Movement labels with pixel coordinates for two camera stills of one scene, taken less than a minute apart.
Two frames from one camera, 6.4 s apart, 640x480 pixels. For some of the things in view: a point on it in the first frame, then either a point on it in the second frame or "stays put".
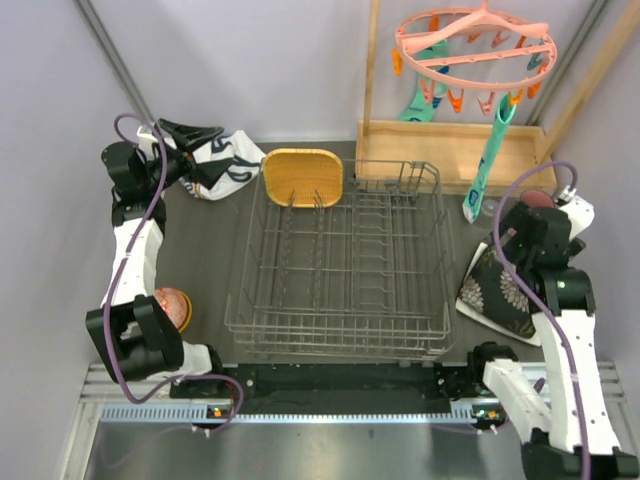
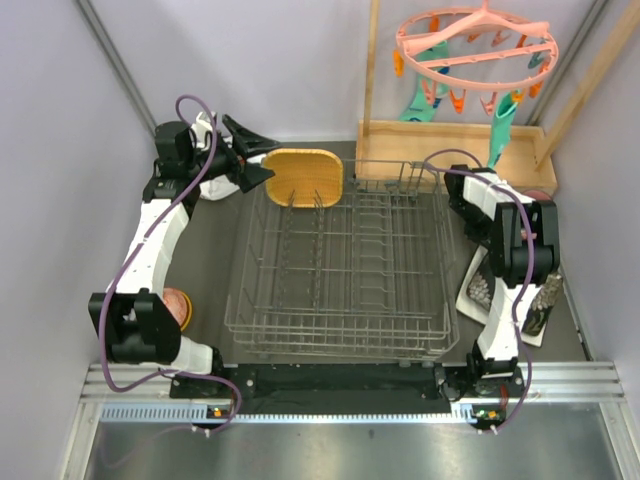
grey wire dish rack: [371, 279] stays put
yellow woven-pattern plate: [304, 171] stays put
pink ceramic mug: [537, 198] stays put
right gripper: [514, 218] to [481, 236]
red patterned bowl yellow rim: [177, 305] stays put
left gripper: [205, 172] to [245, 144]
